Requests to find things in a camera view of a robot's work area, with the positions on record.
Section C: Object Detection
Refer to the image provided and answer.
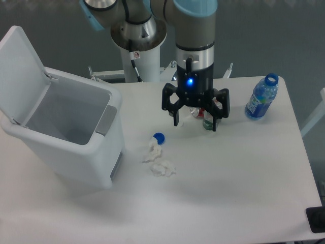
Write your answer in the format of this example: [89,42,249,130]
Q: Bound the blue bottle cap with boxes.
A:
[153,132,165,145]

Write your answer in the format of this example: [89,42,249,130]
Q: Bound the lower crumpled paper ball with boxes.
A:
[150,160,176,177]

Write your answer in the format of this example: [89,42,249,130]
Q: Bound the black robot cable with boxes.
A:
[128,39,143,83]

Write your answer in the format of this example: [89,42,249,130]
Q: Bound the white trash bin lid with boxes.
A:
[1,26,58,126]

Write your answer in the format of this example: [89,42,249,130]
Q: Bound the white metal base frame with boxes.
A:
[87,60,234,83]

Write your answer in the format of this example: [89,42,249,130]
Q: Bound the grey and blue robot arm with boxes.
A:
[80,1,230,129]

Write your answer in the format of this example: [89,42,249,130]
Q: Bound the blue plastic water bottle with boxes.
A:
[245,73,279,120]

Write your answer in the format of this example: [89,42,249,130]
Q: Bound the black device at table corner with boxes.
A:
[306,206,324,233]

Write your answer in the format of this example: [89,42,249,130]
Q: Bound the crumpled paper ball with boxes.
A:
[143,137,161,163]
[150,160,176,177]

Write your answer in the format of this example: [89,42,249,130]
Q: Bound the crushed clear plastic bottle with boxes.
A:
[189,107,213,131]

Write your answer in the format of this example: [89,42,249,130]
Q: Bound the upper crumpled paper ball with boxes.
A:
[143,137,161,163]

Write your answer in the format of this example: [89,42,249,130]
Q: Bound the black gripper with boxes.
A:
[161,57,230,132]

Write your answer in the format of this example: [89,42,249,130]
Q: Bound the white trash bin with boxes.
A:
[1,68,125,189]

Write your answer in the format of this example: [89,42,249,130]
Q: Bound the white frame at right edge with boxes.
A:
[300,88,324,138]

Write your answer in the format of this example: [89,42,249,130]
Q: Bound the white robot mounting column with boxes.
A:
[120,47,160,83]

